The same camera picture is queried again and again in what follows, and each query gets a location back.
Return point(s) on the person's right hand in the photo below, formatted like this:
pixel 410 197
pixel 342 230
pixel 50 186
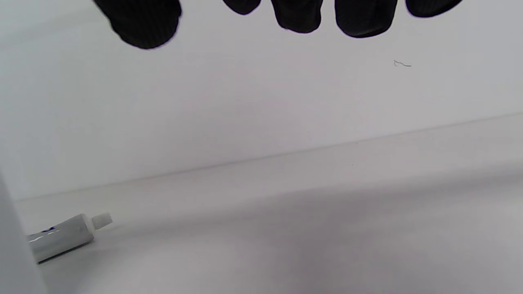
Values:
pixel 143 20

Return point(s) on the white toothpaste tube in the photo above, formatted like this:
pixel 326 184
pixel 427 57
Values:
pixel 61 239

